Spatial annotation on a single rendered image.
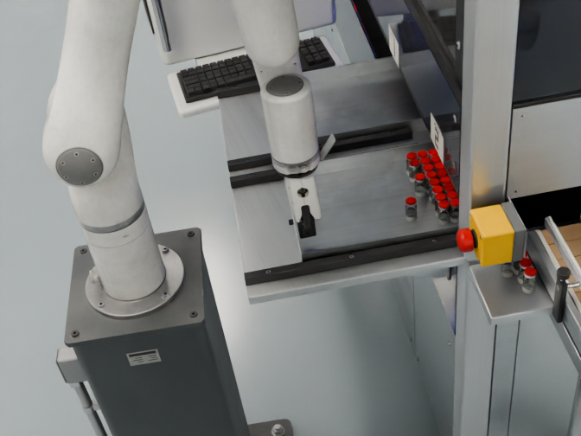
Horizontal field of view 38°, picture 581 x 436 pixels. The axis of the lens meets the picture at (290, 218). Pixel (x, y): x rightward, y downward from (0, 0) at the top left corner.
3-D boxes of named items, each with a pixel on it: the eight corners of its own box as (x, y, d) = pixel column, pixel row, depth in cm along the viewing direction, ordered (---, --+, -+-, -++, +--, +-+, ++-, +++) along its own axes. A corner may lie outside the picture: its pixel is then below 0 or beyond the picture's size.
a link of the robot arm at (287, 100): (267, 136, 150) (273, 168, 143) (256, 73, 141) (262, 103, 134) (314, 127, 150) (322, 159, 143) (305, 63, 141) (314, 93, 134)
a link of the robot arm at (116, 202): (75, 238, 145) (30, 125, 129) (80, 171, 159) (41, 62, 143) (144, 226, 145) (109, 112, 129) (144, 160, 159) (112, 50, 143)
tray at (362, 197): (444, 151, 177) (444, 138, 175) (482, 234, 158) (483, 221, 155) (284, 180, 176) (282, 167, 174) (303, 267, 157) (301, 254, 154)
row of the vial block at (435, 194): (426, 166, 174) (426, 149, 171) (450, 224, 160) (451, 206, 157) (416, 169, 174) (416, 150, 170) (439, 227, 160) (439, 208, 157)
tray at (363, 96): (416, 64, 202) (415, 51, 200) (446, 126, 183) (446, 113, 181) (276, 89, 201) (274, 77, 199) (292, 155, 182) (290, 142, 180)
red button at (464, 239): (475, 238, 144) (476, 221, 141) (482, 253, 141) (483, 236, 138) (453, 242, 144) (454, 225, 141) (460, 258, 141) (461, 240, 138)
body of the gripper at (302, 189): (322, 172, 144) (328, 221, 151) (312, 137, 151) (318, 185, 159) (278, 181, 143) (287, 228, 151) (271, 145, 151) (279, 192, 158)
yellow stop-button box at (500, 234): (508, 232, 146) (511, 200, 141) (523, 260, 141) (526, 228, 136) (465, 240, 146) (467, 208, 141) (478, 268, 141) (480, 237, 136)
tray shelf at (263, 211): (411, 60, 207) (410, 54, 206) (506, 256, 155) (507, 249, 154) (218, 95, 206) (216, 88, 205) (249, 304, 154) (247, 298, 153)
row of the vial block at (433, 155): (437, 164, 174) (437, 147, 171) (462, 222, 160) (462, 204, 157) (426, 166, 174) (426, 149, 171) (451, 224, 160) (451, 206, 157)
